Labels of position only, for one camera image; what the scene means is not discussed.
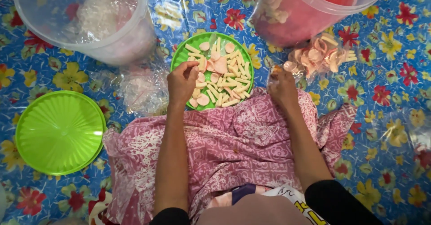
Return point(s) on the clear bucket with plastic bags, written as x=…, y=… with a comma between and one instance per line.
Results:
x=111, y=50

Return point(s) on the green ribbed plastic lid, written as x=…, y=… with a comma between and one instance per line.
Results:
x=60, y=132

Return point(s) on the green plastic plate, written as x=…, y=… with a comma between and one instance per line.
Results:
x=181, y=53

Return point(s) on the pile of empty clear bags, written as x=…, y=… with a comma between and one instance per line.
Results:
x=143, y=90

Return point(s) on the person's right fingers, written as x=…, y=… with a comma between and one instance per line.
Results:
x=275, y=78

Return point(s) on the pink batik skirt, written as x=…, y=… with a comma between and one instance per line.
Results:
x=229, y=144

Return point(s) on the crumpled plastic bags in bucket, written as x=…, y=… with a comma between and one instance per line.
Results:
x=101, y=14

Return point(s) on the beige headscarf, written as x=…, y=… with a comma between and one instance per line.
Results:
x=252, y=213

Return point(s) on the person's right hand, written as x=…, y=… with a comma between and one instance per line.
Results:
x=284, y=90

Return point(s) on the black long-sleeved top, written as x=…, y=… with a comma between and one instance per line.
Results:
x=336, y=204

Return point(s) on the red white patterned cloth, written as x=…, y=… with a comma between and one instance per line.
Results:
x=97, y=206

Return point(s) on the clear bag with crackers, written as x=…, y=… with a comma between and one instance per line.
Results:
x=316, y=56

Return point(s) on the person's left hand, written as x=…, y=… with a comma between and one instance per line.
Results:
x=180, y=85

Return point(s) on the blue floral plastic mat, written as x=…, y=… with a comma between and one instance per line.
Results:
x=377, y=83

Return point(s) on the heap of stick and round crackers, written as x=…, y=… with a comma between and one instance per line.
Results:
x=225, y=80

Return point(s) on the flat empty clear plastic bag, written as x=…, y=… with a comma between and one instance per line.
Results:
x=409, y=134

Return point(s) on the clear bucket with pink crackers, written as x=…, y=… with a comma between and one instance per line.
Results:
x=296, y=26

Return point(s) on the white printed shirt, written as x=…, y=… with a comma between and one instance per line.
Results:
x=293, y=198

